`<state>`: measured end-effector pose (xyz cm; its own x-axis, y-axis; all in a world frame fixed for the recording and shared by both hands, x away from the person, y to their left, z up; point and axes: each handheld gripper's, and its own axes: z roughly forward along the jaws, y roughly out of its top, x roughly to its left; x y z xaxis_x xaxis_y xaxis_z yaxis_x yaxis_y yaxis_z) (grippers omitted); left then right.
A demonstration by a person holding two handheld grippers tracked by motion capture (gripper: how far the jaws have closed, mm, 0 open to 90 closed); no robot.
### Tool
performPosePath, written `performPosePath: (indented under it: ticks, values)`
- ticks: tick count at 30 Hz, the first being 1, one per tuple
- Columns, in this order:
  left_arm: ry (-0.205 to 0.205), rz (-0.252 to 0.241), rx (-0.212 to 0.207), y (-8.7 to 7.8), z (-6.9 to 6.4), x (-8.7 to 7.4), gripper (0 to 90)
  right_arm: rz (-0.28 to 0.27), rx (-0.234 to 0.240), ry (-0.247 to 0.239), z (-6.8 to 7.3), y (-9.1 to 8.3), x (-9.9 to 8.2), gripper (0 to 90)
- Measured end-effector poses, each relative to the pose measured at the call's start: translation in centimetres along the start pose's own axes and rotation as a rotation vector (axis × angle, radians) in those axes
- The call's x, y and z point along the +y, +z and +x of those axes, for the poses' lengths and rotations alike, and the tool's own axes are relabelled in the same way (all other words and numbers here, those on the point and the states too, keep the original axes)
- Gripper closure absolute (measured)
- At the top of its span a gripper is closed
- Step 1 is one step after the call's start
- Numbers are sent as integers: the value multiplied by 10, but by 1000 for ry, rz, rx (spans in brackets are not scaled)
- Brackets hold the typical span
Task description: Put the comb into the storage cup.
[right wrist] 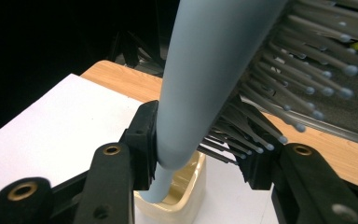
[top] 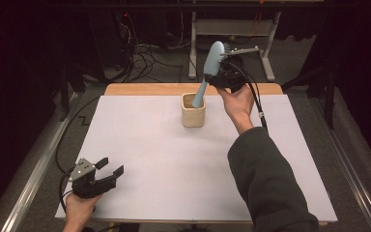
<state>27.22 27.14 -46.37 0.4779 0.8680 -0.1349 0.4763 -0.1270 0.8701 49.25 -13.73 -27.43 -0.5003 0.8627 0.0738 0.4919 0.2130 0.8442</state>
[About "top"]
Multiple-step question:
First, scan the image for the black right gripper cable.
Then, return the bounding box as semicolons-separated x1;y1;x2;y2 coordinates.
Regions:
227;61;269;131

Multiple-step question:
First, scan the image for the white table sheet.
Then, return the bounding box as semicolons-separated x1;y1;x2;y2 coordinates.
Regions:
54;94;338;222

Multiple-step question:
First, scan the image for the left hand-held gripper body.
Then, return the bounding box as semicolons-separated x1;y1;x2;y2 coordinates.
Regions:
68;157;118;199

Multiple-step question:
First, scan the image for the tangle of floor cables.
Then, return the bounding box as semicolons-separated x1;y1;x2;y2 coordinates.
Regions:
114;11;195;83

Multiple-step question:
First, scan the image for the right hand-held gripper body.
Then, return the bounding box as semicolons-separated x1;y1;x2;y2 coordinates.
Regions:
211;45;261;95

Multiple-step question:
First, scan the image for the beige square cup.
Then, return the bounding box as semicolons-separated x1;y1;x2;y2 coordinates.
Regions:
181;92;207;129

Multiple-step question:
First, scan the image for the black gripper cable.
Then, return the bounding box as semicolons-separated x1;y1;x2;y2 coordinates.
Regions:
227;61;269;131
54;95;101;215

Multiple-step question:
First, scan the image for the light blue hairbrush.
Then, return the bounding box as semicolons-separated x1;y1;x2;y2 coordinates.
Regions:
191;41;234;109

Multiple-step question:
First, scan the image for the person's left hand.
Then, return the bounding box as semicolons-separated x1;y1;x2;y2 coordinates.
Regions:
62;191;103;232

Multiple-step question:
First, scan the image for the orange cable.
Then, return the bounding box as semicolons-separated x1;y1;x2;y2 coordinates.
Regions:
250;12;264;37

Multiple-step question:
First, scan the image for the person's right hand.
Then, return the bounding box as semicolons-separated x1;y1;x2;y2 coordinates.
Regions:
216;83;256;135

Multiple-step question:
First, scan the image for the metal floor rail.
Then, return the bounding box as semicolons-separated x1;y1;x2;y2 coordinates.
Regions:
0;92;79;232
308;96;371;232

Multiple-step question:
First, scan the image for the white metal table frame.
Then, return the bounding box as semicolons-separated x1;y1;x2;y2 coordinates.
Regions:
187;11;283;83

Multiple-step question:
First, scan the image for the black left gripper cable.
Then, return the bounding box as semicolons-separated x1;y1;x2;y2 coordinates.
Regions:
54;95;101;215

